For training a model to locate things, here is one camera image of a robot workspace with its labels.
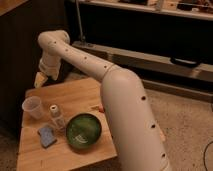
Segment upper shelf with clutter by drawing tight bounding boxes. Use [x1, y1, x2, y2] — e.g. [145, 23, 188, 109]
[77, 0, 213, 21]

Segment translucent plastic cup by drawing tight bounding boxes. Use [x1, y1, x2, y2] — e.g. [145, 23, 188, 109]
[22, 96, 44, 119]

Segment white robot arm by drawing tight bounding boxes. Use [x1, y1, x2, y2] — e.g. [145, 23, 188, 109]
[38, 30, 172, 171]

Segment wooden table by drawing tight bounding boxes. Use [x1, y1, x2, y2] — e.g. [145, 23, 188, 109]
[16, 77, 167, 171]

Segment grey metal shelf beam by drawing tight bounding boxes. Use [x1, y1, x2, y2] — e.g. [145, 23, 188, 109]
[73, 41, 213, 82]

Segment clear bottle white cap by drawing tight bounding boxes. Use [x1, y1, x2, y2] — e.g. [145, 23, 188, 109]
[50, 105, 66, 131]

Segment green ceramic bowl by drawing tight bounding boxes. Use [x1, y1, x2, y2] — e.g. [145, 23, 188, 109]
[66, 113, 102, 150]

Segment orange carrot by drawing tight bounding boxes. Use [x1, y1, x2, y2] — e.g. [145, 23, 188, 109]
[92, 106, 105, 113]

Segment blue sponge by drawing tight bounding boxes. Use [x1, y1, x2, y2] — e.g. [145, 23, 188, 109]
[38, 125, 57, 148]

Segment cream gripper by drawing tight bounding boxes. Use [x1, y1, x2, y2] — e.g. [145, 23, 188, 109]
[34, 60, 60, 88]

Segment metal vertical pole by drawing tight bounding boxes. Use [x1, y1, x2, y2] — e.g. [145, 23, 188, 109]
[75, 0, 86, 44]

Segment black handle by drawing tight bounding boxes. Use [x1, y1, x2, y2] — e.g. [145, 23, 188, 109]
[170, 57, 201, 68]

